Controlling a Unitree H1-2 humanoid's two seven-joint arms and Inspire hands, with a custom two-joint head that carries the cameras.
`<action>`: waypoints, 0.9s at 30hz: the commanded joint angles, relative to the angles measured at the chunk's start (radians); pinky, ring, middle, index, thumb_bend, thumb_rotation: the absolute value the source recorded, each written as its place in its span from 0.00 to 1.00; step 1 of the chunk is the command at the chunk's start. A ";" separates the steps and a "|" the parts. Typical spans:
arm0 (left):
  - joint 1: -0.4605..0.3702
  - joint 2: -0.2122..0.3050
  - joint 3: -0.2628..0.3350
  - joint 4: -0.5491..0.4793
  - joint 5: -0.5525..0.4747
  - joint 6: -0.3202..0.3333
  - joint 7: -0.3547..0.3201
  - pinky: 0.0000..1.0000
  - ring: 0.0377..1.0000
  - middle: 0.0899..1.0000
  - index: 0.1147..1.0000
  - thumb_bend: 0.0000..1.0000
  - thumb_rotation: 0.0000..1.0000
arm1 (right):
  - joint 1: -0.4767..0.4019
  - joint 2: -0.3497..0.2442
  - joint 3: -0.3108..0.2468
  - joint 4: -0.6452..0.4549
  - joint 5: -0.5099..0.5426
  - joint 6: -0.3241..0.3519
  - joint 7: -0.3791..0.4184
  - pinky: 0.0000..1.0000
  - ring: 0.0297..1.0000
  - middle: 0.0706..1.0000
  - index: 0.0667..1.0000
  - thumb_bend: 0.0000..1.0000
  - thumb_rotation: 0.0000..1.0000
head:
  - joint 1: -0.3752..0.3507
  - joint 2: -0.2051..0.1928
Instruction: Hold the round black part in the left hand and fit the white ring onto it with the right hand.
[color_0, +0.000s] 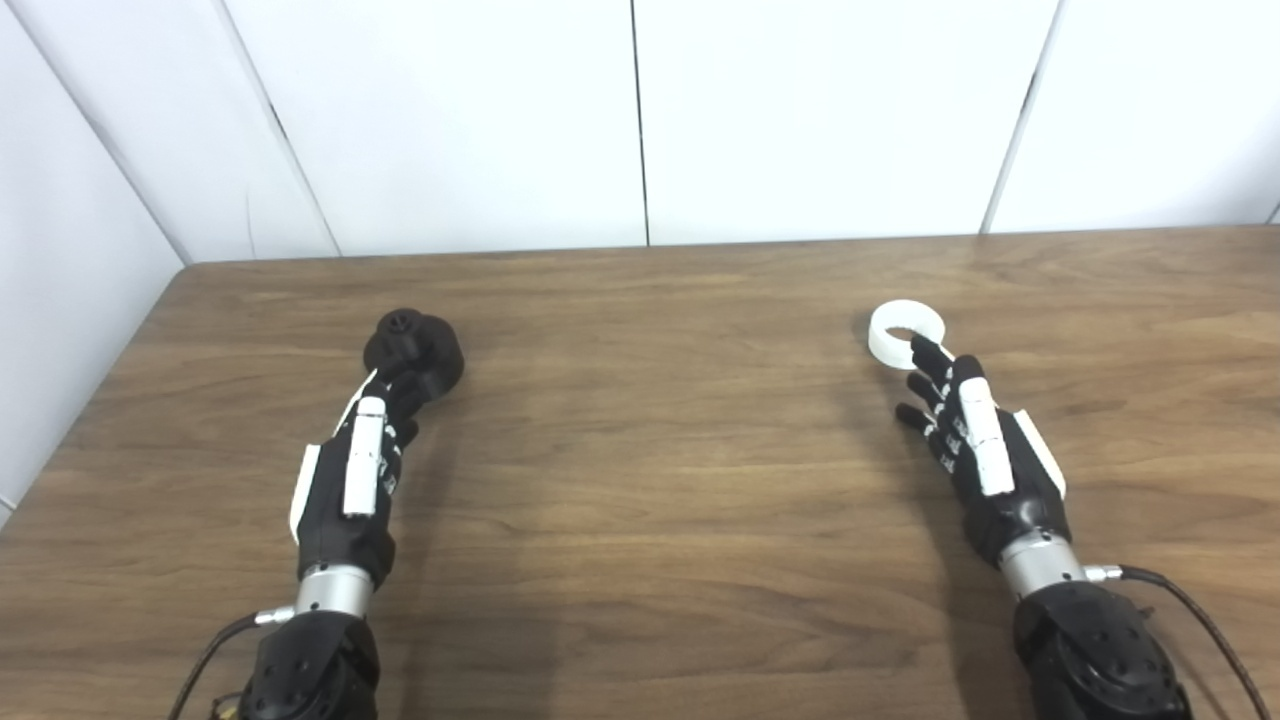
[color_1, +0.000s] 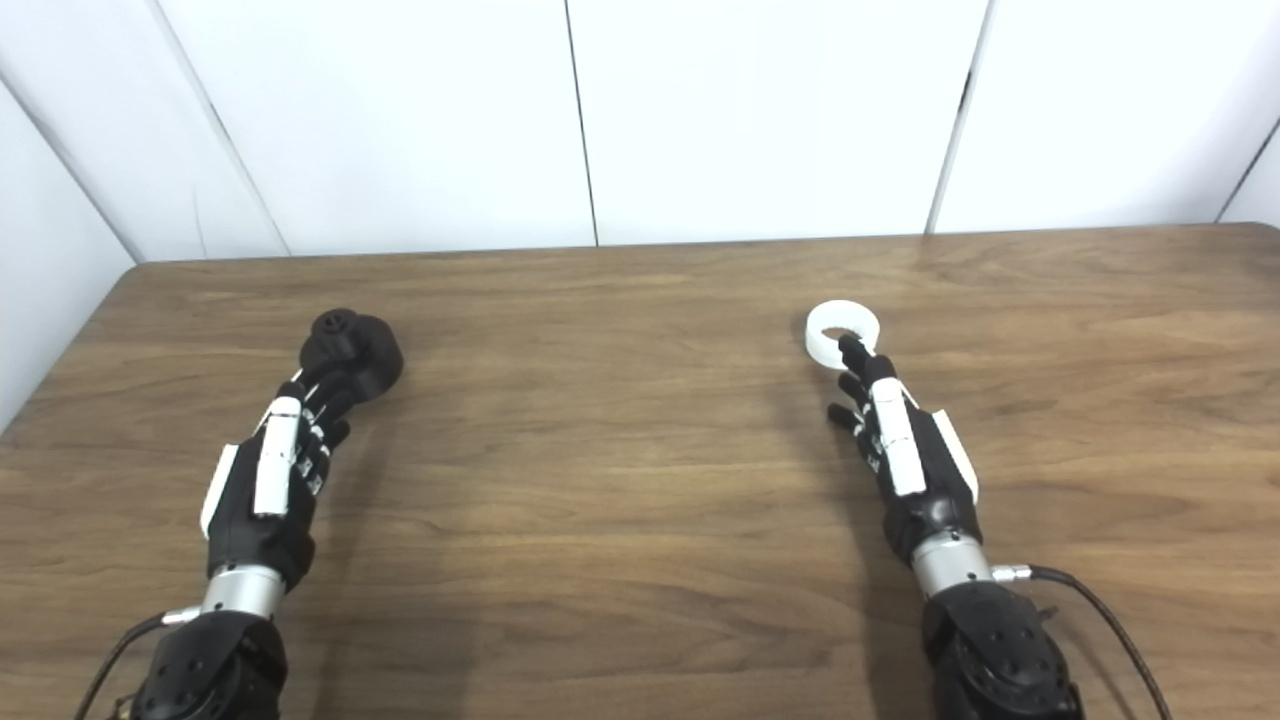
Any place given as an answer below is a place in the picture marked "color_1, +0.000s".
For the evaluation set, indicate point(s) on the round black part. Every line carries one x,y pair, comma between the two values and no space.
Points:
370,350

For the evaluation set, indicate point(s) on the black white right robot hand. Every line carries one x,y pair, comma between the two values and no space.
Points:
900,450

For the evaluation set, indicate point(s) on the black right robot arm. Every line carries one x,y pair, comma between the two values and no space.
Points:
1000,650

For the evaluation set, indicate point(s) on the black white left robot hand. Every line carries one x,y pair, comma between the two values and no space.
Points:
275,470

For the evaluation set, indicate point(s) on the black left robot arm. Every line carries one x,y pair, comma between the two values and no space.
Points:
210,665

